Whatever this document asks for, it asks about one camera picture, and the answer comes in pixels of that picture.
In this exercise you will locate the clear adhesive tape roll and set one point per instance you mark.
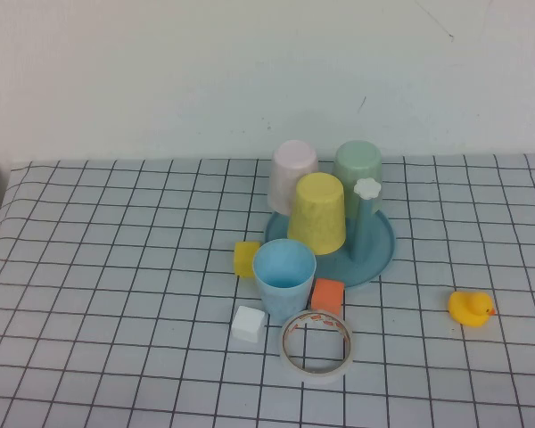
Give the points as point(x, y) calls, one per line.
point(316, 379)

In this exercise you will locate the orange foam cube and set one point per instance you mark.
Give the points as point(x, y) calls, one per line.
point(326, 296)

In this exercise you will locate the white foam cube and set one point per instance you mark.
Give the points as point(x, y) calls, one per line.
point(247, 324)

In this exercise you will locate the yellow plastic cup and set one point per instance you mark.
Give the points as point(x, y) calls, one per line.
point(316, 214)

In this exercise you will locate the grey checkered tablecloth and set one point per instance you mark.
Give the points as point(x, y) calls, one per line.
point(116, 267)

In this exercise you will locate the pale pink plastic cup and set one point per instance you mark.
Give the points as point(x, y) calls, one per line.
point(290, 169)

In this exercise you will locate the pale green plastic cup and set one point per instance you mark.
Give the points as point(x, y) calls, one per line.
point(356, 160)

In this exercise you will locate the yellow foam cube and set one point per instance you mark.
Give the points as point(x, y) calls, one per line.
point(245, 260)

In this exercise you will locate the yellow rubber duck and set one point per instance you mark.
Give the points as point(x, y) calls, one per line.
point(466, 310)

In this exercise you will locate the light blue plastic cup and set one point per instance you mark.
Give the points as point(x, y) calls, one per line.
point(278, 298)

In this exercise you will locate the blue cup stand tray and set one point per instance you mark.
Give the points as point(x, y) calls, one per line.
point(370, 263)

